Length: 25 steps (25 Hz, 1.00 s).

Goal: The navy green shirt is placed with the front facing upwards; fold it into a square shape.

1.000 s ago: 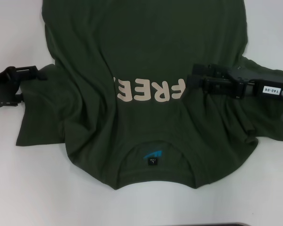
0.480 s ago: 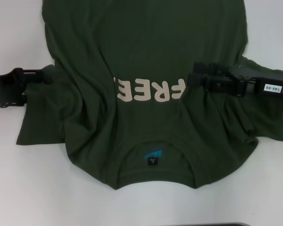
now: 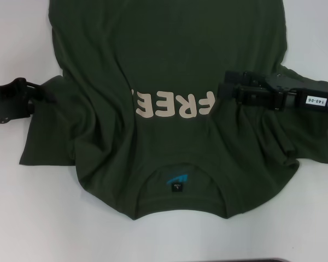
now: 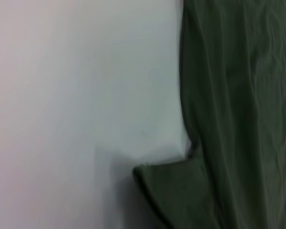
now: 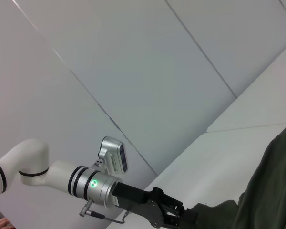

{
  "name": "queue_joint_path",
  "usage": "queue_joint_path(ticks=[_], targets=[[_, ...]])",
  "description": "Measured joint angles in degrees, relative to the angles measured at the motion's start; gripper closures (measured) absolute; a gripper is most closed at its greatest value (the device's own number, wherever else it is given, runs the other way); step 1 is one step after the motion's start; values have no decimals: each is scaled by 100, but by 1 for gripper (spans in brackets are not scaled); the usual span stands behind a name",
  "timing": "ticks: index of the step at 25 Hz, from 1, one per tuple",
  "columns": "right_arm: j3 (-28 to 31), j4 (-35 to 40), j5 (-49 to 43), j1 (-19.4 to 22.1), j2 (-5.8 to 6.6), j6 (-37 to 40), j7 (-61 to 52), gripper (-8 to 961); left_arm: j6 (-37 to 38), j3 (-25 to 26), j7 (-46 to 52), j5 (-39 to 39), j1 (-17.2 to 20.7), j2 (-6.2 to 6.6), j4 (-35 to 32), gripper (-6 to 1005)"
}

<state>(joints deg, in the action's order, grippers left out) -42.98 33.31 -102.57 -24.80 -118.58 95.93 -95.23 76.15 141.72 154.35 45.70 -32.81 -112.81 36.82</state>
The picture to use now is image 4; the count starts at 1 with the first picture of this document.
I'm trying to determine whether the dark green FREE print t-shirt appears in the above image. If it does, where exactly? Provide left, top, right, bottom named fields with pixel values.
left=132, top=0, right=286, bottom=229

